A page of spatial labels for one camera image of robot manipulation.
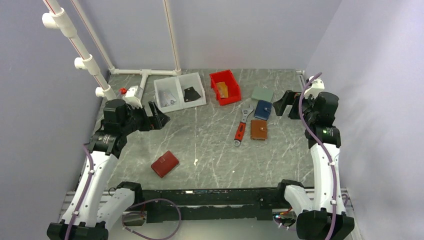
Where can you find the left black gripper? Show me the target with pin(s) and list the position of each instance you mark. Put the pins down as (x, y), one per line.
(155, 122)

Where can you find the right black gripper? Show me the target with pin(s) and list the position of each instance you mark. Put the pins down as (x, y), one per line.
(290, 98)

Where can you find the red card holder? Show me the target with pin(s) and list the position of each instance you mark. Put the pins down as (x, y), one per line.
(164, 164)

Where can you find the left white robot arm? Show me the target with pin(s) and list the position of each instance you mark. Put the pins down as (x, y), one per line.
(85, 218)

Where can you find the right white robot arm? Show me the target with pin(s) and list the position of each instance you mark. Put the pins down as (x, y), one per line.
(324, 217)

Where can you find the cards in white tray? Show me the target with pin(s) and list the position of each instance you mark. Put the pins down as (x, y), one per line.
(166, 98)

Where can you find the blue card holder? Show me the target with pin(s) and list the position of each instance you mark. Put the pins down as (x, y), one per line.
(263, 110)

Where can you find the green card holder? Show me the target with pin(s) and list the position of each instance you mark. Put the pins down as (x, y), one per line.
(264, 94)

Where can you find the brown card holder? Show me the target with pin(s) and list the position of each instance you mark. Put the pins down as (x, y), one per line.
(258, 130)

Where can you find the orange card in bin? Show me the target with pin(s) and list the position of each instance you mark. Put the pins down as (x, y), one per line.
(222, 89)

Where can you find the white divided tray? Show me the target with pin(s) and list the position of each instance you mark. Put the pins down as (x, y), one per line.
(176, 85)

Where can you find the red plastic bin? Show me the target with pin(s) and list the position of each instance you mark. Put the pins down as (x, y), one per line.
(233, 87)

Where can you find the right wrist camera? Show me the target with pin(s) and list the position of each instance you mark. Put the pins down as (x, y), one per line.
(317, 86)

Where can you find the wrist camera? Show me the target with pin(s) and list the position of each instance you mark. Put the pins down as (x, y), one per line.
(132, 96)
(317, 86)

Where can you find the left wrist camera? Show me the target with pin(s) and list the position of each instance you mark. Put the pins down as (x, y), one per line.
(132, 96)

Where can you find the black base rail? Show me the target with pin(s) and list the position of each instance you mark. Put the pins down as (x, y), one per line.
(209, 204)

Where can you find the white pvc pipe frame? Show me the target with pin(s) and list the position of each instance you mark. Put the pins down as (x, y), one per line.
(58, 19)

